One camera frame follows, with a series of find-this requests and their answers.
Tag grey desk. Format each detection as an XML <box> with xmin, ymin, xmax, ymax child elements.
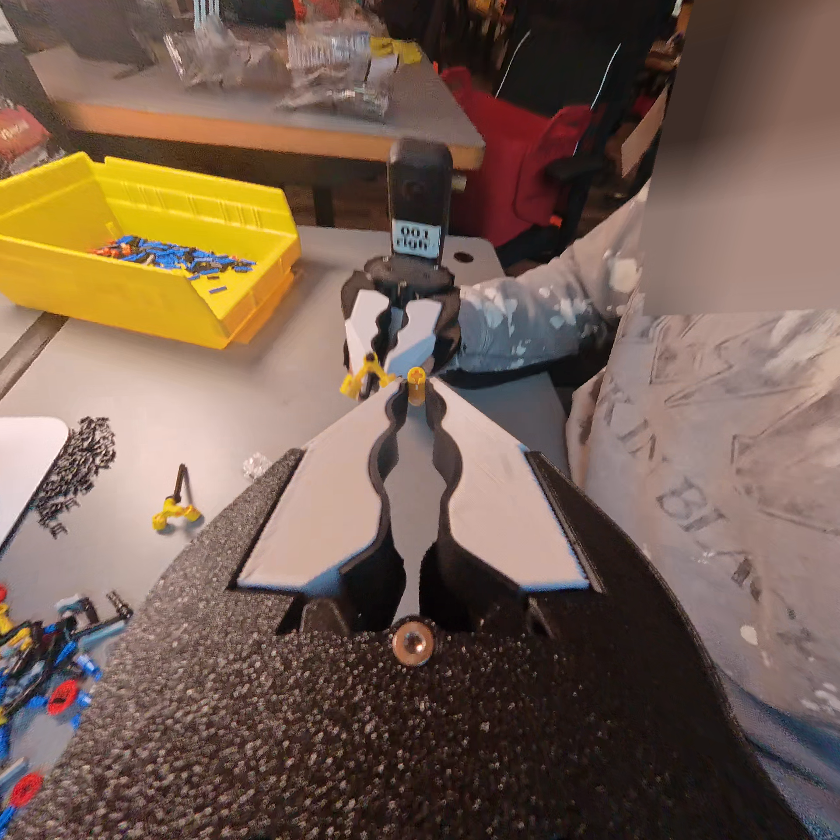
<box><xmin>0</xmin><ymin>226</ymin><xmax>572</xmax><ymax>788</ymax></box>

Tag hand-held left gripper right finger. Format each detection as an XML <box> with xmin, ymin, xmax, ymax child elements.
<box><xmin>419</xmin><ymin>378</ymin><xmax>590</xmax><ymax>632</ymax></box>

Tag black desk strip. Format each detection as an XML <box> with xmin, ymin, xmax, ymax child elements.
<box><xmin>0</xmin><ymin>313</ymin><xmax>68</xmax><ymax>399</ymax></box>

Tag black jacket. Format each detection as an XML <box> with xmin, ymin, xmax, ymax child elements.
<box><xmin>491</xmin><ymin>0</ymin><xmax>665</xmax><ymax>127</ymax></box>

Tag yellow and black axle assembly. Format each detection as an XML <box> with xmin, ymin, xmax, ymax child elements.
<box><xmin>151</xmin><ymin>463</ymin><xmax>202</xmax><ymax>532</ymax></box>

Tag heap of blue toy pins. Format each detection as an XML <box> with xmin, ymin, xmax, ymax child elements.
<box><xmin>88</xmin><ymin>234</ymin><xmax>257</xmax><ymax>294</ymax></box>

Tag grey table wood edge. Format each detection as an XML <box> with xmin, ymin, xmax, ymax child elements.
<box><xmin>26</xmin><ymin>39</ymin><xmax>487</xmax><ymax>228</ymax></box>

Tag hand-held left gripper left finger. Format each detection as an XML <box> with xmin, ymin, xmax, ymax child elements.
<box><xmin>236</xmin><ymin>382</ymin><xmax>408</xmax><ymax>632</ymax></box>

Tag red fabric bag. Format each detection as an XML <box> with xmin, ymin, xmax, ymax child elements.
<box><xmin>438</xmin><ymin>66</ymin><xmax>596</xmax><ymax>248</ymax></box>

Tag black toy set box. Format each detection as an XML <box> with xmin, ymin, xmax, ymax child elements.
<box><xmin>0</xmin><ymin>97</ymin><xmax>51</xmax><ymax>173</ymax></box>

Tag heap of black toy pins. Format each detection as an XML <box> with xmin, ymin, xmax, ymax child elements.
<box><xmin>31</xmin><ymin>416</ymin><xmax>118</xmax><ymax>540</ymax></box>

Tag yellow black striped strips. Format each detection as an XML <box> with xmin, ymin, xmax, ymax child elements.
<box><xmin>370</xmin><ymin>36</ymin><xmax>425</xmax><ymax>67</ymax></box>

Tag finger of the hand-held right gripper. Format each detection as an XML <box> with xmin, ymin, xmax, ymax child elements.
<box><xmin>387</xmin><ymin>298</ymin><xmax>442</xmax><ymax>382</ymax></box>
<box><xmin>345</xmin><ymin>289</ymin><xmax>395</xmax><ymax>380</ymax></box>

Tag pile of colourful toy pieces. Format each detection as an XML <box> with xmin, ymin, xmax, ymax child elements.
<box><xmin>0</xmin><ymin>583</ymin><xmax>134</xmax><ymax>809</ymax></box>

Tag pile of clear plastic bags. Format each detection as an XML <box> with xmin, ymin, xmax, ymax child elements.
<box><xmin>163</xmin><ymin>13</ymin><xmax>396</xmax><ymax>123</ymax></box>

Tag yellow plastic bin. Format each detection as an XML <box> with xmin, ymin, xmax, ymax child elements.
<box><xmin>0</xmin><ymin>151</ymin><xmax>303</xmax><ymax>350</ymax></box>

